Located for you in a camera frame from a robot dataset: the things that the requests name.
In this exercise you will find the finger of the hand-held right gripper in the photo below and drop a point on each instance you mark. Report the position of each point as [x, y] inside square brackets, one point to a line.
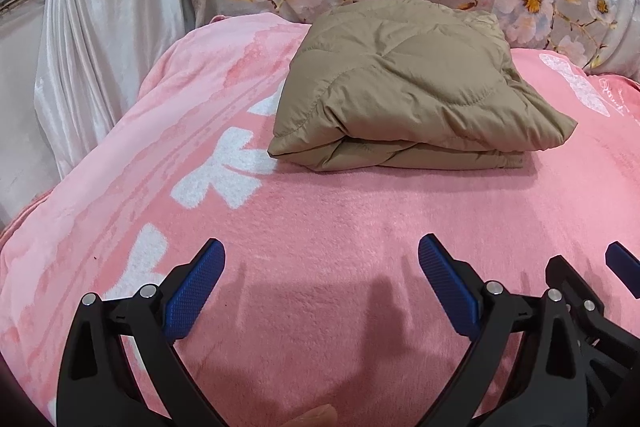
[624, 268]
[567, 273]

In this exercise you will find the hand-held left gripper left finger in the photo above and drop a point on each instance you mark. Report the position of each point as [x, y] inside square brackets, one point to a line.
[197, 292]

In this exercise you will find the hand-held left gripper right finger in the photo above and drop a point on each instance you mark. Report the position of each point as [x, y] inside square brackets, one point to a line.
[450, 287]

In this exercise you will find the khaki padded jacket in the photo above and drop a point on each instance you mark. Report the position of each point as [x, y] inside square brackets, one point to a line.
[400, 72]

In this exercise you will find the person's left hand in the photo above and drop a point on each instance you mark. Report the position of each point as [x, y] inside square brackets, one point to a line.
[315, 416]

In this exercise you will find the pink blanket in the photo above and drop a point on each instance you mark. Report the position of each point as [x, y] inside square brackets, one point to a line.
[325, 217]

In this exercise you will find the white satin curtain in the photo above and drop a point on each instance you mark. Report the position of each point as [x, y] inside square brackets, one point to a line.
[90, 57]

